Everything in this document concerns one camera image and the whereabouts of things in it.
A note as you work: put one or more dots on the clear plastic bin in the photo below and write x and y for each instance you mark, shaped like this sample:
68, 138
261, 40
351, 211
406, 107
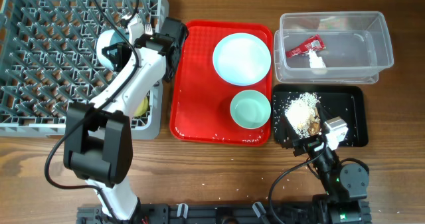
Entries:
357, 47

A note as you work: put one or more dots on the white napkin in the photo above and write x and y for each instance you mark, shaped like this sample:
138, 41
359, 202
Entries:
316, 63

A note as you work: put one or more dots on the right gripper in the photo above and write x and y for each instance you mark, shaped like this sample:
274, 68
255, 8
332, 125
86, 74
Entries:
291, 139

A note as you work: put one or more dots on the light blue plate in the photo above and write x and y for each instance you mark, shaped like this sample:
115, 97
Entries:
241, 59

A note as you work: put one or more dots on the red sauce packet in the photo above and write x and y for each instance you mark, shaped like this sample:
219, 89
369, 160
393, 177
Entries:
313, 43

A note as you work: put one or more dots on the light blue small bowl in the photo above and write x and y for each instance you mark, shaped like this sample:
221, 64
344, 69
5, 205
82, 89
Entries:
107, 38

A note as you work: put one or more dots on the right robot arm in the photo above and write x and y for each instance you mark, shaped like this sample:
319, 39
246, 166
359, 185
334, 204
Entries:
345, 181

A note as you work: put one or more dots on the white plastic fork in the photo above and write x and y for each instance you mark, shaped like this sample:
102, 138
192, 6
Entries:
148, 29

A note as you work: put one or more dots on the red plastic tray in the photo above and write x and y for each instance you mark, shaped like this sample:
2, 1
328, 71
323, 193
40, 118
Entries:
200, 110

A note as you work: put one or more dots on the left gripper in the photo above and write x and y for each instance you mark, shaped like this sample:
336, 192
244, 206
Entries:
120, 60

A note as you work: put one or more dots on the grey dishwasher rack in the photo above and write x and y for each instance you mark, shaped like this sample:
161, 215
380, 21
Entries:
48, 58

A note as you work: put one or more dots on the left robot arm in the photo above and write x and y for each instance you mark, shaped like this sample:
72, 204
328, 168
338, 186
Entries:
97, 142

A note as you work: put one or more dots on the rice and food scraps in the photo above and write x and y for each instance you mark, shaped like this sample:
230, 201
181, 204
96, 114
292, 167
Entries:
302, 114

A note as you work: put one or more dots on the green bowl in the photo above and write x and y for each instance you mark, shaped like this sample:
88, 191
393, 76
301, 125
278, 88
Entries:
250, 109

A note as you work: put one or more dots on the black waste tray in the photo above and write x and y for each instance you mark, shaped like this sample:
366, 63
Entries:
346, 102

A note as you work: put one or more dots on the yellow plastic cup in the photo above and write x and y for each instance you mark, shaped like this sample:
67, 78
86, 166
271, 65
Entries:
142, 108

